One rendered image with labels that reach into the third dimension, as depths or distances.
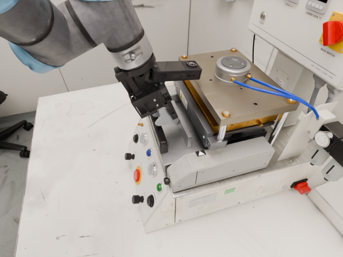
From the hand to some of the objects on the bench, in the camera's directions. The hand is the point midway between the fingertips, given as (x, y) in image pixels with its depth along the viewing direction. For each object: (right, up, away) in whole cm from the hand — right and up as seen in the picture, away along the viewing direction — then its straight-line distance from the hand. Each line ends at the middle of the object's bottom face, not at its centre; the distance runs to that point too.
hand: (177, 119), depth 56 cm
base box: (+12, -17, +19) cm, 28 cm away
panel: (-15, -20, +14) cm, 29 cm away
